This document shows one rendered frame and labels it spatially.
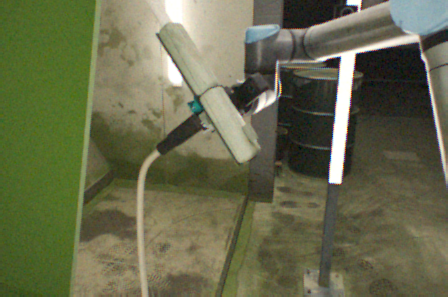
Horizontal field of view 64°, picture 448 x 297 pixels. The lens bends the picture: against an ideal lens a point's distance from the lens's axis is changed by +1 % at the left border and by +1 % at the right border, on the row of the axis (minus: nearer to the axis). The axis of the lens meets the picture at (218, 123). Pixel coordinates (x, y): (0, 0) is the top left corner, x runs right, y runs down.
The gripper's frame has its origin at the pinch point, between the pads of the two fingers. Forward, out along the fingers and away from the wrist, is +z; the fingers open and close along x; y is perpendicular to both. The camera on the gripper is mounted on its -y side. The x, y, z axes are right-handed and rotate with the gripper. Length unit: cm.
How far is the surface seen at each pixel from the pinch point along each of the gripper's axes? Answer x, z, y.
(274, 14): 47, -167, 28
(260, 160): -31, -166, 94
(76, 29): 36.0, -3.9, 22.2
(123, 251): -29, -69, 146
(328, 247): -77, -101, 48
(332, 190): -52, -100, 30
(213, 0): 77, -155, 53
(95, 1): 36.6, -4.0, 12.4
